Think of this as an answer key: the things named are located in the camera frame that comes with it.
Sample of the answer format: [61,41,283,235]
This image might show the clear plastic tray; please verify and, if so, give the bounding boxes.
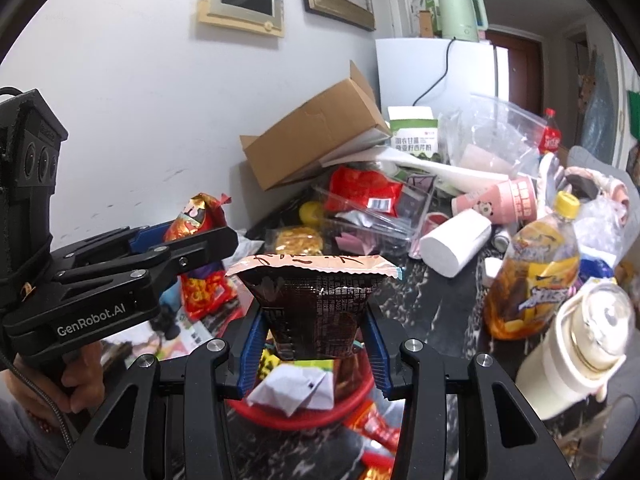
[312,169,439,257]

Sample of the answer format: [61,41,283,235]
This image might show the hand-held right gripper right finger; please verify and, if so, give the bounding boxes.
[361,305,576,480]

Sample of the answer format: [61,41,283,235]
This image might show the pink paper cup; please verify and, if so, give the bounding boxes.
[451,175,537,224]

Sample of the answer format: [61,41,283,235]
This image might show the yellow pastry packet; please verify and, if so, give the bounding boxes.
[264,225,325,257]

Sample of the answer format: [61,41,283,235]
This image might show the white fridge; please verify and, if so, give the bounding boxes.
[375,37,511,117]

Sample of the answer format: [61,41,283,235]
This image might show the clear zip bag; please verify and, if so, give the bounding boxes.
[439,92,549,181]

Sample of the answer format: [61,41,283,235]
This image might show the pink white plush slippers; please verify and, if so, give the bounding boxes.
[540,146,631,222]

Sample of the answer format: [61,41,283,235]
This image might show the brown door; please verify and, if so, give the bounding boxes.
[485,29,544,116]

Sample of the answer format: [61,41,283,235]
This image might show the cardboard box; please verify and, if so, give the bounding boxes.
[239,59,394,191]

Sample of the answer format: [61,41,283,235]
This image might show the wall intercom panel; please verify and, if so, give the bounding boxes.
[196,0,286,39]

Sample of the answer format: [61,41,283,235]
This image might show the dark brown snack packet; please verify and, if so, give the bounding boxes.
[332,354,374,402]
[224,253,404,361]

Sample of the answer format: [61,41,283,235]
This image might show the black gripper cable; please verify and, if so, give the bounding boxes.
[0,347,77,449]

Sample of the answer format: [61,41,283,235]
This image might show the red cola bottle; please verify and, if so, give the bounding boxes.
[538,107,564,156]

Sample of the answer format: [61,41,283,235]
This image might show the yellow fruit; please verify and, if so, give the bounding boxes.
[298,201,326,225]

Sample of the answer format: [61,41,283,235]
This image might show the red plastic basket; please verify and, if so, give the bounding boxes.
[227,345,377,431]

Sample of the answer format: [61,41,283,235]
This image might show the black kettle cable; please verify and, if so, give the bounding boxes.
[412,40,456,107]

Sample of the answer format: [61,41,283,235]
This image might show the green white carton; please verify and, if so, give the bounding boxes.
[387,105,440,156]

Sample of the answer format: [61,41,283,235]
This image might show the white plastic wrapper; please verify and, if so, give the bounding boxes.
[377,147,511,196]

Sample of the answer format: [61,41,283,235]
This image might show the small red snack packet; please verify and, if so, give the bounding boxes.
[344,399,407,450]
[359,452,397,480]

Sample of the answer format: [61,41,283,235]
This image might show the white paper roll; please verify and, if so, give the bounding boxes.
[418,208,494,279]

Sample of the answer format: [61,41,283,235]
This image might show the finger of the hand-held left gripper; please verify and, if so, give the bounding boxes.
[50,221,181,274]
[54,226,239,307]

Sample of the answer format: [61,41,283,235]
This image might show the green electric kettle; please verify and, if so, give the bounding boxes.
[424,0,489,44]

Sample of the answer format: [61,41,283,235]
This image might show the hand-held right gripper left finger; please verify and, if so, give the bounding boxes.
[55,310,271,480]

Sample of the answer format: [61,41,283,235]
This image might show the large red snack packet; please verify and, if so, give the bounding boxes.
[325,165,404,217]

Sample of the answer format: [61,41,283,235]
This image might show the person's left hand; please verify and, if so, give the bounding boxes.
[60,342,107,414]

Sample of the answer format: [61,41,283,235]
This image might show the white thermos jug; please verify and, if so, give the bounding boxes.
[515,280,639,421]

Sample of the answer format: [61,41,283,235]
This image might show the green hanging bag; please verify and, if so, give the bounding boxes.
[627,89,640,139]

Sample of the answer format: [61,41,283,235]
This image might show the red gold snack bag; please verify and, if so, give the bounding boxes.
[162,192,242,322]

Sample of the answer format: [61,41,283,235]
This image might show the orange drink bottle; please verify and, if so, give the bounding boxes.
[483,192,584,342]

